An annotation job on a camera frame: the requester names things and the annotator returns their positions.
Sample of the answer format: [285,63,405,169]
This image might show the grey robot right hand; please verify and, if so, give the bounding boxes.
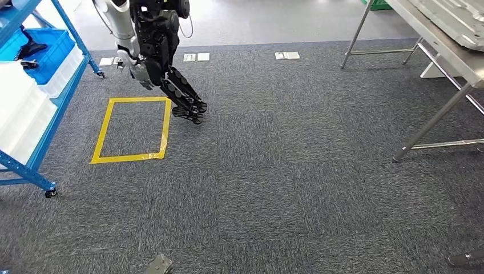
[447,249,484,268]

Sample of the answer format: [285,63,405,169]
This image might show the steel workbench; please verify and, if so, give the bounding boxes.
[340,0,484,164]

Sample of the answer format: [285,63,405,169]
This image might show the blue metal shelf rack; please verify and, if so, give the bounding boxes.
[0,0,106,199]

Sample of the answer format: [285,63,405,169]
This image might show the white cabinet panel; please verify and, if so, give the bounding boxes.
[420,53,463,79]

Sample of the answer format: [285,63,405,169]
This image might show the grey sheet metal plate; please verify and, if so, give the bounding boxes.
[408,0,484,52]

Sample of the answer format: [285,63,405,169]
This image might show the green plastic crate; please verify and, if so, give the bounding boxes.
[361,0,393,11]

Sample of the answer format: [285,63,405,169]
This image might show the yellow floor tape square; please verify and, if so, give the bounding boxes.
[89,96,173,165]

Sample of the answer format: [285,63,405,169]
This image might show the black humanoid robot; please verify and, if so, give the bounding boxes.
[92,0,208,126]

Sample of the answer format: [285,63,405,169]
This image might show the white plastic crate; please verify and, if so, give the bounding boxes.
[38,45,84,99]
[0,60,49,133]
[0,99,58,168]

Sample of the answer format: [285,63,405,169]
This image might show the black small parts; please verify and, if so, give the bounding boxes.
[15,26,49,70]

